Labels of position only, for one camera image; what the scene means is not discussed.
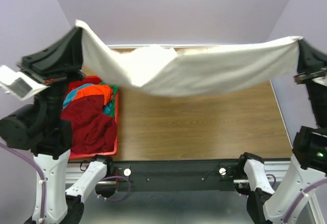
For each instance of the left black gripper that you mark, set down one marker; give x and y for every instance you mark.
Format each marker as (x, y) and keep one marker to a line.
(62, 62)

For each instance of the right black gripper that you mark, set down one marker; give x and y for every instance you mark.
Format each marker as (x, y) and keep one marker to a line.
(311, 62)

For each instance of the white t shirt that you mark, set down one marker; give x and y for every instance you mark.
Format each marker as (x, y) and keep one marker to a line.
(213, 70)

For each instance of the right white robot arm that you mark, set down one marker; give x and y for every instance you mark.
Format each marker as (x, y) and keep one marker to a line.
(307, 168)

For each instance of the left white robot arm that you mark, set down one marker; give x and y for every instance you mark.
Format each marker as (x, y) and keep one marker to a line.
(38, 127)

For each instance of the red plastic bin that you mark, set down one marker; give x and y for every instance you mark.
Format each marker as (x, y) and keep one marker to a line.
(111, 109)

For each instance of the teal t shirt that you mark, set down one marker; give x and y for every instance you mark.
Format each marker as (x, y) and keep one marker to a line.
(69, 98)

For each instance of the orange t shirt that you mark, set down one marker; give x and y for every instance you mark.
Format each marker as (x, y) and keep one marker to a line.
(95, 90)

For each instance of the green t shirt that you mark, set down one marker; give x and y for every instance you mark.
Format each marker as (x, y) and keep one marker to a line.
(114, 88)

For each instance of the dark red t shirt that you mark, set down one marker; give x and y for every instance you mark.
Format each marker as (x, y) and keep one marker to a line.
(93, 131)

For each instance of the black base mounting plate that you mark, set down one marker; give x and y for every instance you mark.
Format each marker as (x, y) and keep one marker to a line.
(179, 175)

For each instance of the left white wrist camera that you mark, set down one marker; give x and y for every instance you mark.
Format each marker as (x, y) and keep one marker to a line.
(19, 84)

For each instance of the aluminium frame rail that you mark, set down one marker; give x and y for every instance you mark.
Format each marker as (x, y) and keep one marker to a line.
(277, 168)

